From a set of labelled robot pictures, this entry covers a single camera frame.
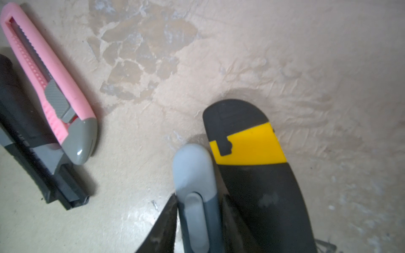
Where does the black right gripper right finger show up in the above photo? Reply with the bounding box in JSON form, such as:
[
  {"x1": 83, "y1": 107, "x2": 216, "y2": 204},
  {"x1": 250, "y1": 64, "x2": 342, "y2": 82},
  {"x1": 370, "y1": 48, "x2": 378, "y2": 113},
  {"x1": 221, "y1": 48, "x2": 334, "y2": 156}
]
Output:
[{"x1": 221, "y1": 195, "x2": 263, "y2": 253}]

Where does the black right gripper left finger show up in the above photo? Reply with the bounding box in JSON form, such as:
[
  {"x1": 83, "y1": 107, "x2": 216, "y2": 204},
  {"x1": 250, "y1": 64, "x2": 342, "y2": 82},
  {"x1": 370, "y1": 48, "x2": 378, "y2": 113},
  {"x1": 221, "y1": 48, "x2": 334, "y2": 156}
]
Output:
[{"x1": 136, "y1": 194, "x2": 178, "y2": 253}]

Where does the black grey utility knife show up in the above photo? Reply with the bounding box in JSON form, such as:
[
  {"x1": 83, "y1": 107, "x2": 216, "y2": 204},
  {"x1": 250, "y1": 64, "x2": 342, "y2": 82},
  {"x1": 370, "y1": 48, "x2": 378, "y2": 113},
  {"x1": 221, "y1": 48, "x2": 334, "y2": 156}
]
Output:
[{"x1": 1, "y1": 55, "x2": 90, "y2": 210}]

